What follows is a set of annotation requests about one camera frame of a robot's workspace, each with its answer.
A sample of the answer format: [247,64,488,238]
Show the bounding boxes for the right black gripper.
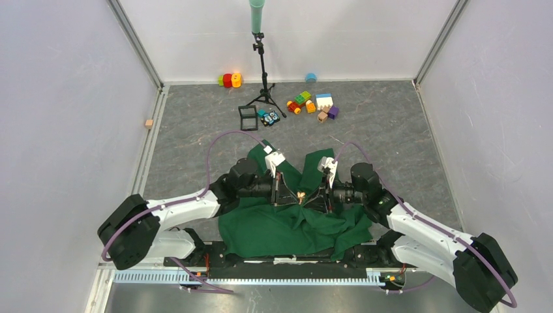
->
[303,173,366,215]

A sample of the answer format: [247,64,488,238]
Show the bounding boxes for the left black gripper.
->
[238,168,299,206]

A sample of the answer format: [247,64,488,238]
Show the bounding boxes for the green cloth garment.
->
[217,139,374,261]

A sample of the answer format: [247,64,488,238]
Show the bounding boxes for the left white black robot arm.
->
[97,152,298,270]

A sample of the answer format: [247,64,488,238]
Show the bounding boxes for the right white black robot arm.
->
[305,157,518,312]

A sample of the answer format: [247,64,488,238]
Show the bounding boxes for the black brooch tray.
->
[238,105,258,132]

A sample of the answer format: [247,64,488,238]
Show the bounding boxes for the teal black toy block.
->
[257,110,280,127]

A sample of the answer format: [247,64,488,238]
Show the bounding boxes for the tan toy block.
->
[317,111,328,123]

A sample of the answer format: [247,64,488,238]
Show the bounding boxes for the purple toy block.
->
[327,106,339,120]

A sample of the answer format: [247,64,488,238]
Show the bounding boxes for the green red toy blocks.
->
[286,91,312,115]

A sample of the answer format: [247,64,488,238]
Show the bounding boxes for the orange yellow toy block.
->
[305,100,316,113]

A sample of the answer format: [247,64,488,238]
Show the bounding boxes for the white blue toy block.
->
[315,93,333,110]

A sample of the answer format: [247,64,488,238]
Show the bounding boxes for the black tripod stand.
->
[247,33,287,118]

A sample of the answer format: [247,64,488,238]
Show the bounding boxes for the blue toy cup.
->
[305,72,318,83]

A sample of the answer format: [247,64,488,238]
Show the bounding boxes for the red orange green toy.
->
[218,72,243,88]

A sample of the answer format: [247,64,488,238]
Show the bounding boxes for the teal cylinder on tripod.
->
[248,0,265,34]

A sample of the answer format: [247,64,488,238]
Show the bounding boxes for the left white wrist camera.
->
[263,145,286,178]

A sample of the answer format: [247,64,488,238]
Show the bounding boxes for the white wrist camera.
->
[263,145,286,178]
[317,156,338,188]

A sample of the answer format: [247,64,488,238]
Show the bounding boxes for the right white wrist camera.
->
[317,156,338,188]

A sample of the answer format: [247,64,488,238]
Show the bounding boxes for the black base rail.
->
[179,241,404,279]

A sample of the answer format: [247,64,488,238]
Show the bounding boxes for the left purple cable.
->
[100,130,273,263]

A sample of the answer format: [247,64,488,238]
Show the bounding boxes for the purple cable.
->
[100,130,273,263]
[333,142,518,308]

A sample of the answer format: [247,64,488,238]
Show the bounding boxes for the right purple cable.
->
[333,142,518,308]

